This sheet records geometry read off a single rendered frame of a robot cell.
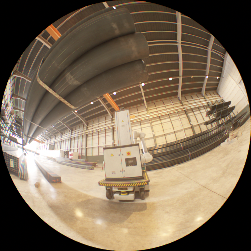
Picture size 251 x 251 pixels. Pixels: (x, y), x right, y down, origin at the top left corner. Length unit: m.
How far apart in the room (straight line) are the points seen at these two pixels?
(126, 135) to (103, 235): 1.62
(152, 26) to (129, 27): 9.51
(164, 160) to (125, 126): 2.16
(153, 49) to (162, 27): 3.15
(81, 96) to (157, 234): 1.10
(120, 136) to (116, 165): 0.71
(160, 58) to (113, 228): 11.21
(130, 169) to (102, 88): 1.00
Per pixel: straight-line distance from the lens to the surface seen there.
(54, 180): 2.20
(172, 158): 3.31
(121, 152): 1.14
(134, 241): 0.73
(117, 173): 1.17
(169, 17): 10.76
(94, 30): 0.39
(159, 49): 10.52
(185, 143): 3.70
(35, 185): 1.83
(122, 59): 0.41
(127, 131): 1.65
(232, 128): 9.41
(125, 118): 1.78
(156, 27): 10.07
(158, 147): 3.83
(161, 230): 0.78
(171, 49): 11.28
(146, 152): 1.78
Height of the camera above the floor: 0.64
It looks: 24 degrees up
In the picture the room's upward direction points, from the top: 7 degrees counter-clockwise
